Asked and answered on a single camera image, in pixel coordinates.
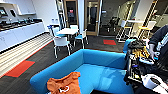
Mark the orange garment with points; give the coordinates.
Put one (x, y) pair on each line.
(63, 85)

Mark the person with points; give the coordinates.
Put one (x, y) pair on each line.
(161, 43)

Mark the black bag pile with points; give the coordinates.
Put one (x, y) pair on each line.
(136, 44)

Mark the small blue sofa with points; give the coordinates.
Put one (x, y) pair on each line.
(128, 45)

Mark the yellow stool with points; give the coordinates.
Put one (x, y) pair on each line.
(146, 28)

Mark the white high table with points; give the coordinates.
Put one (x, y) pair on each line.
(136, 21)

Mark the white stool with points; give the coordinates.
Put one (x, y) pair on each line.
(122, 28)

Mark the black office chair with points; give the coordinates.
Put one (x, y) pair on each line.
(114, 24)

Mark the large blue sofa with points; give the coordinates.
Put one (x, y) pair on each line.
(100, 70)

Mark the wood framed glass door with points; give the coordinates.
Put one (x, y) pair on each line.
(92, 16)

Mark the white chair blue seat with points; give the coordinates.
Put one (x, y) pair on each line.
(81, 36)

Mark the white square table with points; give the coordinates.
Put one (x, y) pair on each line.
(67, 31)

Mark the dark glass door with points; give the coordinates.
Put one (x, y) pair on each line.
(71, 14)

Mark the tall narrow shelf rack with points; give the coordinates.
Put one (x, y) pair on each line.
(60, 13)

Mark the white kitchen counter cabinets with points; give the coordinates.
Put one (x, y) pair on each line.
(20, 35)

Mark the white upper cabinet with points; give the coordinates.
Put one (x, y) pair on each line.
(26, 7)

